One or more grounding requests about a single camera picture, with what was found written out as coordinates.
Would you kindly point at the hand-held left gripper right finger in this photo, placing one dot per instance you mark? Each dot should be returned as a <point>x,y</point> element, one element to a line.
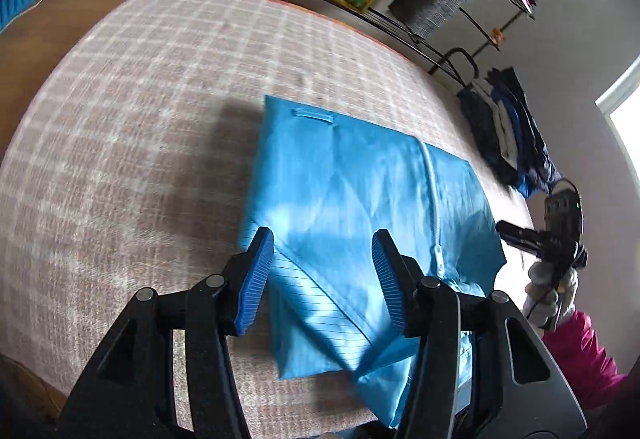
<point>390,279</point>

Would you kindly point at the person's right hand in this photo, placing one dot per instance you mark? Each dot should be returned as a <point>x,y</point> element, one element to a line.
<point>545,304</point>

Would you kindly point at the blue jacket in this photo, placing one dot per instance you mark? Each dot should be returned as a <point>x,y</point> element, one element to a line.
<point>350,179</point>

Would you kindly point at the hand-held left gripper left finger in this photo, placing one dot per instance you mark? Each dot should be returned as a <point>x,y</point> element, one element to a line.
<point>255,279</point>

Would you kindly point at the small teddy bear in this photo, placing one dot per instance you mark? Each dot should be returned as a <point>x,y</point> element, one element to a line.
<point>497,36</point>

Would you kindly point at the window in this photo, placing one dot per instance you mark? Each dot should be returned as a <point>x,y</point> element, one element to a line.
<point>627,119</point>

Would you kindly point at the person's right forearm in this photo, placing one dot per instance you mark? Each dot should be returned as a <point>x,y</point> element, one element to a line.
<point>585,359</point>

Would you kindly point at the pile of folded clothes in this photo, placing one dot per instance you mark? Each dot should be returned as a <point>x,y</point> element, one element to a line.
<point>510,134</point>

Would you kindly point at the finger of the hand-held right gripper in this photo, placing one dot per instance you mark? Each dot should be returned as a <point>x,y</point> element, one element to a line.
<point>517,235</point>

